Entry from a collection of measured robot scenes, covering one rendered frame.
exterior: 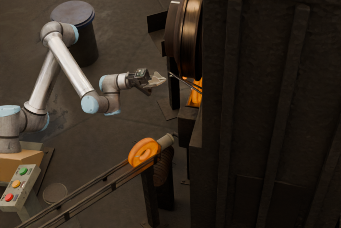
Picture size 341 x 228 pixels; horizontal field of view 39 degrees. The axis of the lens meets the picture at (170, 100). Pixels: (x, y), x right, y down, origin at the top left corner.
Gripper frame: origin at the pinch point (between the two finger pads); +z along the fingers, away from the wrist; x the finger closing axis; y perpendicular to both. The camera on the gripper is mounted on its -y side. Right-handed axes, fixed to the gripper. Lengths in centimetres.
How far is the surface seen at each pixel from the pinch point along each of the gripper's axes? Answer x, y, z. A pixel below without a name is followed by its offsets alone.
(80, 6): 92, -3, -94
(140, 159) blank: -46.1, -6.5, -2.2
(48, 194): -65, -9, -48
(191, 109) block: -21.2, -1.1, 19.5
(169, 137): -31.7, -8.7, 7.9
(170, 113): 41, -67, -33
